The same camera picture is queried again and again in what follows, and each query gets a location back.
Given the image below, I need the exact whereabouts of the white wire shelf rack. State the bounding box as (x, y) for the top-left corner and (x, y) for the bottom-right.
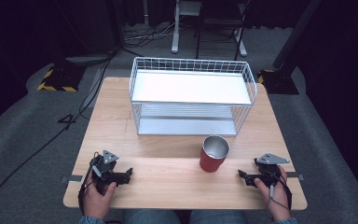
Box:
(129, 56), (258, 137)

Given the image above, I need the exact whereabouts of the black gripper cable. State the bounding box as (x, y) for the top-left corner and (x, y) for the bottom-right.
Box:
(262, 169), (294, 213)
(77, 151), (101, 217)

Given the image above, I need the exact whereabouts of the person's right leg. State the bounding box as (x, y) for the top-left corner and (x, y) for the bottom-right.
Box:
(188, 210), (250, 224)

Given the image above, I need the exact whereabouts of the person's left hand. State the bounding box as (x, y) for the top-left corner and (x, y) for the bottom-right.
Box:
(82, 171), (118, 220)

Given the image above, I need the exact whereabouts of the person's left leg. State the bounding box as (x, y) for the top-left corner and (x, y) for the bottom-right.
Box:
(122, 209), (182, 224)

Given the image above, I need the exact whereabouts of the black metal chair frame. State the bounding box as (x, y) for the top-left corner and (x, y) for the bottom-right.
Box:
(194, 0), (250, 62)

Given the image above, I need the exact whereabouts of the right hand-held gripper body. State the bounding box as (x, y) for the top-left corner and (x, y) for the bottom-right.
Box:
(254, 152), (291, 189)

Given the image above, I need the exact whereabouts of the white metal stand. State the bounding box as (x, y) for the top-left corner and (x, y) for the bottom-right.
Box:
(171, 0), (249, 58)

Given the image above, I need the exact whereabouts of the grey tape strip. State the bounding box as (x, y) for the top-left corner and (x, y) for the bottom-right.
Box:
(284, 171), (306, 182)
(60, 175), (84, 184)

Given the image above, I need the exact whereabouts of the red metal cup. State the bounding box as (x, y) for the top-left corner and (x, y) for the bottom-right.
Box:
(199, 134), (231, 174)

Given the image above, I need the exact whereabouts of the bundle of floor cables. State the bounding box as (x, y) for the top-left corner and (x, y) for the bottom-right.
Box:
(122, 18), (181, 49)

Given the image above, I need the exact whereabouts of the person's right hand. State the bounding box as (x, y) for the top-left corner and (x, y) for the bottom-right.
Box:
(254, 165), (291, 222)

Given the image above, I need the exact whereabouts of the person's leg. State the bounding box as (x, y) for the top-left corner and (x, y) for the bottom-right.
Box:
(188, 210), (250, 224)
(122, 209), (182, 224)

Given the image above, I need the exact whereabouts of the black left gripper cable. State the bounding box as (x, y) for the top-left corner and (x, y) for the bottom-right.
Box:
(77, 151), (101, 217)

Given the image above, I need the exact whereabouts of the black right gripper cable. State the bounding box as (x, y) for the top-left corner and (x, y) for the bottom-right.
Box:
(262, 169), (294, 213)

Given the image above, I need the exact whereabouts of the black stand base striped tape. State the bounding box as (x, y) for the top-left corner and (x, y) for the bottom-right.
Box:
(36, 63), (87, 93)
(256, 68), (300, 95)

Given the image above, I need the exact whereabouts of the black floor cable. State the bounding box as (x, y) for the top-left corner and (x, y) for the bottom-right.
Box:
(0, 50), (117, 218)

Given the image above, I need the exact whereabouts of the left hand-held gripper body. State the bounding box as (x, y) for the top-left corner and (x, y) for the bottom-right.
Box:
(89, 149), (120, 194)

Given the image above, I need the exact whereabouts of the black slanted pole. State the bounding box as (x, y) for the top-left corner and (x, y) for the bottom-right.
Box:
(271, 0), (323, 71)

